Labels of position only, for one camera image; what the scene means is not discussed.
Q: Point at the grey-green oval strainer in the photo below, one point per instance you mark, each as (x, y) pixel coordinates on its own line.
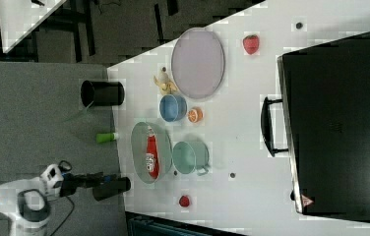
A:
(139, 150)

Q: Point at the large red strawberry toy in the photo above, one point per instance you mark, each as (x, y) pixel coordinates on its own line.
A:
(251, 44)

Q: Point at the green mug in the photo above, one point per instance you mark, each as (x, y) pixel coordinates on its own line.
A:
(190, 157)

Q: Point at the green marker bottle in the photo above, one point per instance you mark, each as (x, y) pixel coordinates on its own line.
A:
(102, 138)

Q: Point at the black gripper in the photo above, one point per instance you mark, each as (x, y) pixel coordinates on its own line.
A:
(72, 182)

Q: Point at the red plush ketchup bottle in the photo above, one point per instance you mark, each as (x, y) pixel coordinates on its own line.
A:
(152, 163)

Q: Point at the blue bowl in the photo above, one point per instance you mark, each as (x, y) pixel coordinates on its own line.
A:
(172, 107)

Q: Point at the white side table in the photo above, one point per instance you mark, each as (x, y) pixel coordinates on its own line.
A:
(18, 18)

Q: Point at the lilac round plate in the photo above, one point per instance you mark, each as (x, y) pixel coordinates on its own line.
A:
(197, 63)

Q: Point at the peeled banana toy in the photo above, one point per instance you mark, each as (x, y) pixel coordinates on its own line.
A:
(165, 84)

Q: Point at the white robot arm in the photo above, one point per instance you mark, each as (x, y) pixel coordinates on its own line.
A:
(26, 202)

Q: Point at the black cylinder post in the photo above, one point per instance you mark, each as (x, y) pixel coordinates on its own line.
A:
(111, 188)

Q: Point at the small red strawberry toy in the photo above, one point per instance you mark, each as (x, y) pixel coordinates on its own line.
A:
(184, 201)

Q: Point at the black toaster oven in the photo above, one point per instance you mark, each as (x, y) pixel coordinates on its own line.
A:
(325, 97)

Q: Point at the orange slice toy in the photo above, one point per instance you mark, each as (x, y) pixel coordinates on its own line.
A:
(195, 115)

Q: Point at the black cylinder cup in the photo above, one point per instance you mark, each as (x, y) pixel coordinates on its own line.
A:
(102, 93)

